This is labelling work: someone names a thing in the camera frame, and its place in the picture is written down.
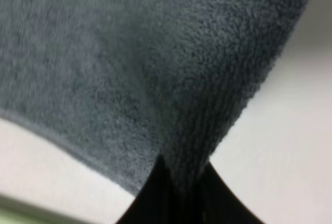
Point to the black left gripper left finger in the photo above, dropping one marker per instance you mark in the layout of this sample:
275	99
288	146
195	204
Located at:
153	205

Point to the grey towel with orange pattern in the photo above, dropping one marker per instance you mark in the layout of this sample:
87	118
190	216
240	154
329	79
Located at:
116	83

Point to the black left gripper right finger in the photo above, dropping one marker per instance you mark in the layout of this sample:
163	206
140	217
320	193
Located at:
211	201

